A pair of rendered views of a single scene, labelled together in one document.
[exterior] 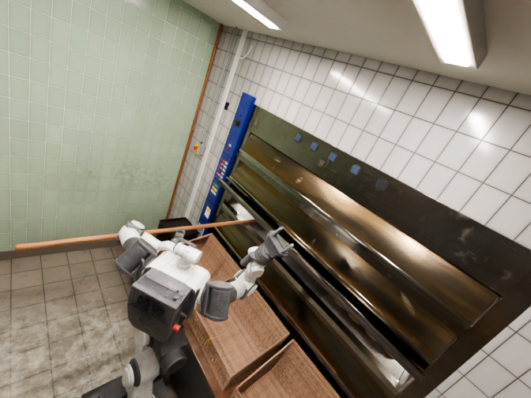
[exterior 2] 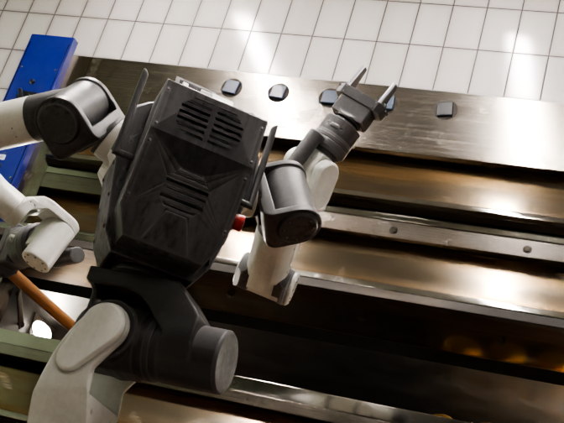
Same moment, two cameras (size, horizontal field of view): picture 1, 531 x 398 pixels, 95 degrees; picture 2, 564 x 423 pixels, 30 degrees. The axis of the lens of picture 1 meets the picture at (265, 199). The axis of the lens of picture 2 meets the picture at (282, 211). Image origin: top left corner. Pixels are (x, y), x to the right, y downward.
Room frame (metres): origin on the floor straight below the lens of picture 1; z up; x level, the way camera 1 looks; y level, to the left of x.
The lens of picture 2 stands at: (-0.96, 0.60, 0.51)
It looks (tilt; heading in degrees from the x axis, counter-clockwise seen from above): 23 degrees up; 342
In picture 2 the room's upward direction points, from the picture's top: 17 degrees clockwise
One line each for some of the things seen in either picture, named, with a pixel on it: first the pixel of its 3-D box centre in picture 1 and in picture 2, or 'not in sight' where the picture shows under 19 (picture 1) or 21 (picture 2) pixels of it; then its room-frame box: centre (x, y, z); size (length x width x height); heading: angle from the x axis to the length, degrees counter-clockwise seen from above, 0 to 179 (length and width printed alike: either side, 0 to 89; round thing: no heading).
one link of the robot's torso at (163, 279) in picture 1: (168, 294); (175, 190); (0.82, 0.22, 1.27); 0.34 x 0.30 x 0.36; 86
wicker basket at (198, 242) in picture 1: (199, 267); not in sight; (1.67, 0.27, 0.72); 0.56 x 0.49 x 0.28; 52
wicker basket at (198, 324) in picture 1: (236, 325); not in sight; (1.29, -0.19, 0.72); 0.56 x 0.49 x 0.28; 50
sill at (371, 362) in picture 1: (287, 270); (280, 394); (1.52, -0.36, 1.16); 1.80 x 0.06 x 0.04; 51
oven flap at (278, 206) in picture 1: (307, 230); (315, 258); (1.50, -0.35, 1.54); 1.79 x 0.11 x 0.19; 51
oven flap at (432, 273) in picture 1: (325, 197); (339, 174); (1.50, -0.35, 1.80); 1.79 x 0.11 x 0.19; 51
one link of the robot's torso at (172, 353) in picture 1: (166, 337); (159, 332); (0.82, 0.17, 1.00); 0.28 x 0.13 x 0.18; 52
